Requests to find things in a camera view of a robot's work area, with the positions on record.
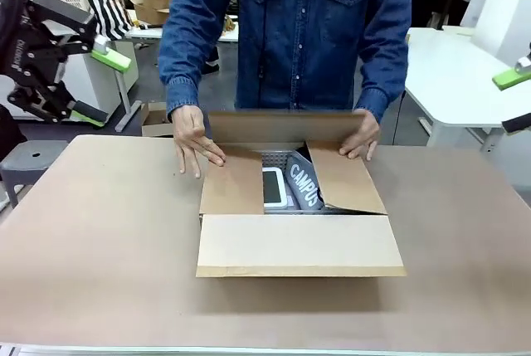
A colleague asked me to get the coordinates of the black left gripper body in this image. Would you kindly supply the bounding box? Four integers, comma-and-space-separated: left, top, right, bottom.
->
0, 0, 64, 92

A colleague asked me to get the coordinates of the large cardboard box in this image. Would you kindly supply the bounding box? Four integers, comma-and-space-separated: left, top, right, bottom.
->
195, 110, 407, 279

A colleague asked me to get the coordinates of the person's left forearm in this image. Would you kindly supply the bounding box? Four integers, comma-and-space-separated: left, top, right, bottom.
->
352, 40, 412, 124

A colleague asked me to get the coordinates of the person's right forearm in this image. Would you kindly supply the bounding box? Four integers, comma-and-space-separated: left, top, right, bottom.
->
159, 40, 205, 117

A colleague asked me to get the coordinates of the open brown cardboard box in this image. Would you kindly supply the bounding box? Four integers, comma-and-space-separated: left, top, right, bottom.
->
122, 0, 179, 27

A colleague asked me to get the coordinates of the small cardboard box on floor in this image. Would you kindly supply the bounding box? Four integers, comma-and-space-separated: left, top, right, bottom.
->
139, 102, 176, 138

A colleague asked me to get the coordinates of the person's right hand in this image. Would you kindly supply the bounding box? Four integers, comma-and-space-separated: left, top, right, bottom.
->
172, 103, 227, 179

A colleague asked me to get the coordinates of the person's left hand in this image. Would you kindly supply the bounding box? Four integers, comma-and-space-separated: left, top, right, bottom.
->
339, 108, 382, 162

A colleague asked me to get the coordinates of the white cabinet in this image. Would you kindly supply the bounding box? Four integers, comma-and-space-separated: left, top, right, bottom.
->
61, 38, 140, 115

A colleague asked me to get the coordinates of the black white striped bag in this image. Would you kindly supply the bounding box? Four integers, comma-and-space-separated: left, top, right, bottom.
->
85, 0, 133, 41

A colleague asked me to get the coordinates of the grey plastic stool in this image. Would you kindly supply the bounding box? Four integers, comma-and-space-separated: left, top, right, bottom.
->
0, 139, 70, 208

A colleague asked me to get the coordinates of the person in denim shirt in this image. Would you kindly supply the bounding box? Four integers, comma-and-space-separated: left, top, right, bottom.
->
158, 0, 413, 124

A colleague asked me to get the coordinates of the grey Campus notebook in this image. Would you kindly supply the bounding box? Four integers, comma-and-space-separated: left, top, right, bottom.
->
288, 152, 325, 211

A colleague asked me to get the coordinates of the white tablet with dark screen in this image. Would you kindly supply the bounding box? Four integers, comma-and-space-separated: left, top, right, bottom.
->
262, 167, 290, 211

